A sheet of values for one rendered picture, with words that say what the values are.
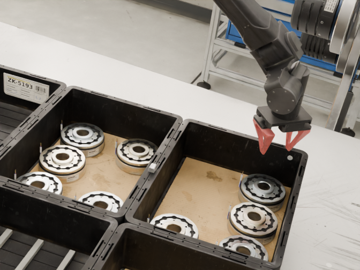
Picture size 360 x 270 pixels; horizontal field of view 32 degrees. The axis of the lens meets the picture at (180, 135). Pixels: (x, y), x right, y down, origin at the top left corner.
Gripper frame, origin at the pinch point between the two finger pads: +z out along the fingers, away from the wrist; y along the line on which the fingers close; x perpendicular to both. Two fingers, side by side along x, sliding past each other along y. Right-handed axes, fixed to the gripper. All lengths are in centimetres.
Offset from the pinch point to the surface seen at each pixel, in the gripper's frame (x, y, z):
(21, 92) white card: 45, -47, 9
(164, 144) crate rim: 10.1, -21.7, 3.3
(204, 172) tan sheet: 10.9, -10.2, 13.6
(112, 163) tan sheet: 18.2, -30.7, 13.2
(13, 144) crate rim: 16, -53, 3
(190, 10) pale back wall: 273, 98, 96
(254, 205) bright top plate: -5.6, -5.7, 10.7
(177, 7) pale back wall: 280, 91, 96
